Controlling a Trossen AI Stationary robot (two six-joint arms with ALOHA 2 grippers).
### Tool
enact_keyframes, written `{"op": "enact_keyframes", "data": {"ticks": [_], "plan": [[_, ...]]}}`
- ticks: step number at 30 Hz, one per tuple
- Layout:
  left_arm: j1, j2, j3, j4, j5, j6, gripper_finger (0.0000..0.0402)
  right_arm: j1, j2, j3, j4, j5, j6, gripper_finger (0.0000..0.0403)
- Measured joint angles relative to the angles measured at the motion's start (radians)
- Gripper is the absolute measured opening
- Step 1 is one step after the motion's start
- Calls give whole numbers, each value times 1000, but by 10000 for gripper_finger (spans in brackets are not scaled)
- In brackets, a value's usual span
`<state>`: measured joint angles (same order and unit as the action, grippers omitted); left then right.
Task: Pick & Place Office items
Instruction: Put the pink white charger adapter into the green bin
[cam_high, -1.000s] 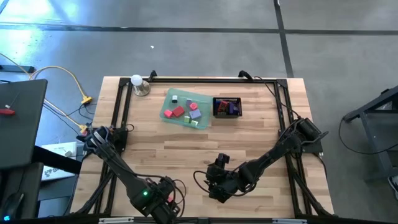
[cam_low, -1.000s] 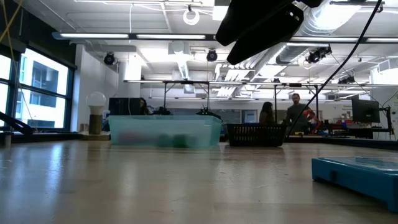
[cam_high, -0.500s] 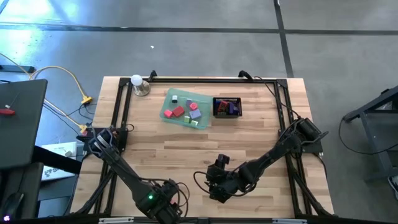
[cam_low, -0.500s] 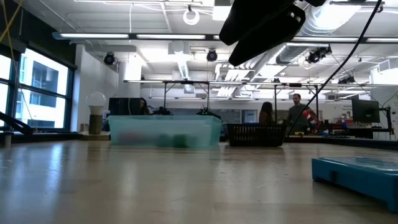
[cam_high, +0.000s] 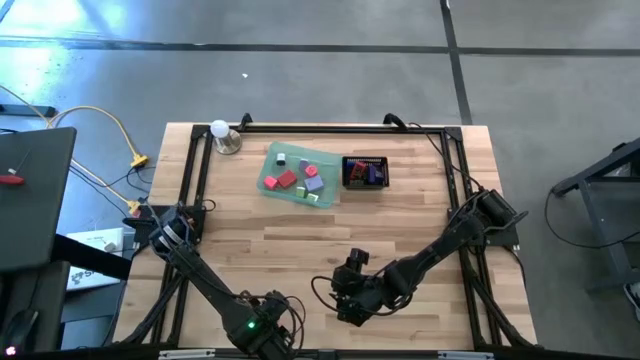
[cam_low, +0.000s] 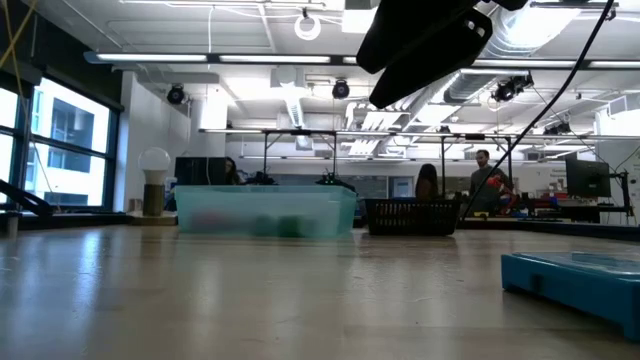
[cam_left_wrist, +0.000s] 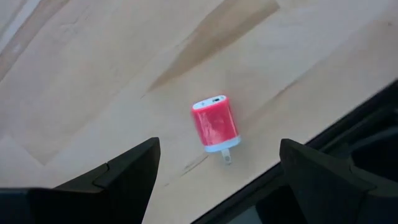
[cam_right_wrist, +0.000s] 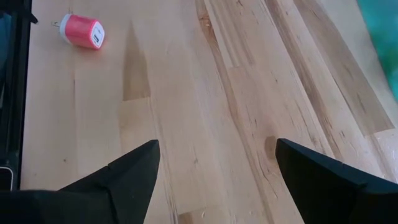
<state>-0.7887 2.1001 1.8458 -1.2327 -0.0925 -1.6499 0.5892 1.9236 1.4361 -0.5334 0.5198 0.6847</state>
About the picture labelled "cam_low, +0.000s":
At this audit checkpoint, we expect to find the teal digital timer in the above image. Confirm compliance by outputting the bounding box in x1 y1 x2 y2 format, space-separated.
501 251 640 342

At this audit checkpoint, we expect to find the dark window frame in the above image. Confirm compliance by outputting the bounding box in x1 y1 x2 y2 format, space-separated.
0 74 124 211

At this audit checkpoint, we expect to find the thin yellow cord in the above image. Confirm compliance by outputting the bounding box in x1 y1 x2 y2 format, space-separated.
0 0 49 191

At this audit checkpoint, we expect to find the white ring light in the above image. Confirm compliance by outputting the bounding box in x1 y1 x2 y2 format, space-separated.
293 10 323 41

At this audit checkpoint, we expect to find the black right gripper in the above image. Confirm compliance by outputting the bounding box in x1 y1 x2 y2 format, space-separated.
355 0 530 110

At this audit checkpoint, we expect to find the silver spiral air duct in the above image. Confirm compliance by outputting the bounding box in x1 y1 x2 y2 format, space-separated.
442 9 584 104

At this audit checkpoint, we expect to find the black mesh basket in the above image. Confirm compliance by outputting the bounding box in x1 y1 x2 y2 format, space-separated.
363 198 462 237

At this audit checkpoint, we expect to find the black computer monitor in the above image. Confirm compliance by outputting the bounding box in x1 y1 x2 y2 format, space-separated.
174 155 226 185

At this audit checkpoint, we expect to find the black aluminium table frame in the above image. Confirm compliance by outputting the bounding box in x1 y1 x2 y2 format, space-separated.
0 182 640 241

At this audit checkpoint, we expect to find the white globe bulb lamp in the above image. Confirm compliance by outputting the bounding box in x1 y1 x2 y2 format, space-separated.
137 146 172 217

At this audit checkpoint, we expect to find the black monitor on stand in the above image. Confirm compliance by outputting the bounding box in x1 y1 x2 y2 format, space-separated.
565 158 612 199

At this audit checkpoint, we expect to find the black metal post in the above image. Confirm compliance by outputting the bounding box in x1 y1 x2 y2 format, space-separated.
608 170 632 217

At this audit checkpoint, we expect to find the teal translucent plastic bin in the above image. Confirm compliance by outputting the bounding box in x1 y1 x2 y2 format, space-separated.
174 184 359 239

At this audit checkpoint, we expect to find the person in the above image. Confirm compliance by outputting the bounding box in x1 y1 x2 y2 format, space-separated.
468 148 515 214
414 163 442 201
222 155 241 185

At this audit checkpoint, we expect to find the black overhead light bar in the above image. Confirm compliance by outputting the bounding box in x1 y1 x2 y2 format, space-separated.
83 49 640 70

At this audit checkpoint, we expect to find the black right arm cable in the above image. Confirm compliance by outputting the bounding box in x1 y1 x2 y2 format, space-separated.
459 0 617 221

